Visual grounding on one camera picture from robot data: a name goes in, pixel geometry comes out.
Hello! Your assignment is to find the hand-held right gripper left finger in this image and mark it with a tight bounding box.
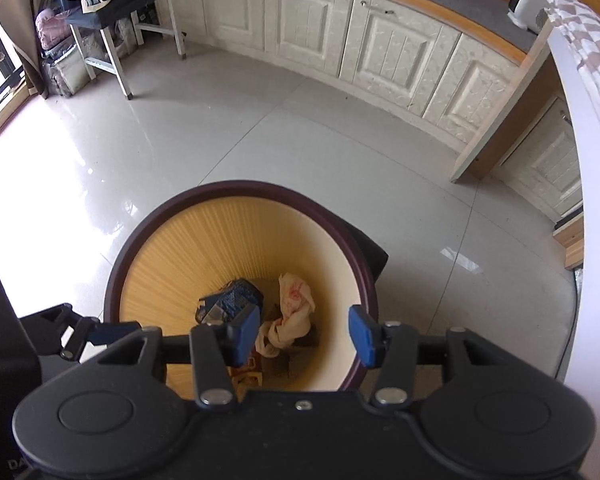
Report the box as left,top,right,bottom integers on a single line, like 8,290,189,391
97,304,261,408

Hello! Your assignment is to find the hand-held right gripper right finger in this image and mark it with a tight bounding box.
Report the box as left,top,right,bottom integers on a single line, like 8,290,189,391
348,304,487,407

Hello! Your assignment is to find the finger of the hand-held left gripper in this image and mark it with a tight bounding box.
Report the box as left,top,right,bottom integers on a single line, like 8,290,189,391
17,302,146,361

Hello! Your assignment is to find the crushed blue drink can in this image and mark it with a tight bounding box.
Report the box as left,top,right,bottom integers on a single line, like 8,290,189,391
194,279,264,324

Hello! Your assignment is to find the white plastic bag red print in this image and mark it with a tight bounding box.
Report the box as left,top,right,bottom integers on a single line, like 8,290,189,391
253,272,319,359

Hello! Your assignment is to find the beige waste bin dark rim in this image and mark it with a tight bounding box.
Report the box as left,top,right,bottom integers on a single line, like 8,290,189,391
102,179,381,397

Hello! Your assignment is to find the clear storage bag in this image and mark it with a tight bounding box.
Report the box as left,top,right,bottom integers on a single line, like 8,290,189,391
42,45,96,99

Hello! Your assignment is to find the cream cabinet with doors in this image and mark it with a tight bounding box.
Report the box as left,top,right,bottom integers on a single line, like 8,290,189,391
154,0,586,222

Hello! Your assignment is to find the brown curtain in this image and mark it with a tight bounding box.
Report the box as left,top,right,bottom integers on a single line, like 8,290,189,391
2,0,49,99

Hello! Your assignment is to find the pink bundle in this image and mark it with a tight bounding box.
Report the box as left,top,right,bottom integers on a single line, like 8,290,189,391
34,7,74,52

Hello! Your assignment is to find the brown white checkered tablecloth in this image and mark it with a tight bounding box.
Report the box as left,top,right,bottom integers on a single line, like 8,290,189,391
544,0,600,137

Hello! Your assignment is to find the white space heater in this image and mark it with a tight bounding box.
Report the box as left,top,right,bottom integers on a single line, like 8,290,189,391
508,0,566,34

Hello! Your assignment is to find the black cable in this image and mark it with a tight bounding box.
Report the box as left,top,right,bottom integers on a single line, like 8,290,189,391
554,269,581,382

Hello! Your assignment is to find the white frame stool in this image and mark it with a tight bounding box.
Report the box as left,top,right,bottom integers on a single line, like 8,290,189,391
64,7,189,101

